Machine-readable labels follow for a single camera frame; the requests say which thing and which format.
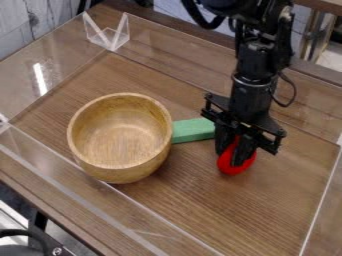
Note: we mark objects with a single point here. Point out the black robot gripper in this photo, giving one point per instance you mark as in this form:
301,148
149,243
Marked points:
241,117

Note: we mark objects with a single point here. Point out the red felt strawberry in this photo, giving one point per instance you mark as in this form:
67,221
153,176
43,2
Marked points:
224,162

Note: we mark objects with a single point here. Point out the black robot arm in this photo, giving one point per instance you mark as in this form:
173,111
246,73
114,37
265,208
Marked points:
262,23

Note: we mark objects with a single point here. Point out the green rectangular block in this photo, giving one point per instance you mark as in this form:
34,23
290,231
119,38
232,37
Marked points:
193,130

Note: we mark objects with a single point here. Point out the wooden bowl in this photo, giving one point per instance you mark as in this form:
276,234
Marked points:
119,137

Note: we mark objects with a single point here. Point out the black table leg clamp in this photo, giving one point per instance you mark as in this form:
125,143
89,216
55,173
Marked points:
51,246

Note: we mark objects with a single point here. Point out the wooden furniture frame background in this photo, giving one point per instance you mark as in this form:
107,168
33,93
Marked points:
316,18

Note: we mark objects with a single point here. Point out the clear acrylic corner bracket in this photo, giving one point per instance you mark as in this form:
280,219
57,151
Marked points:
109,38

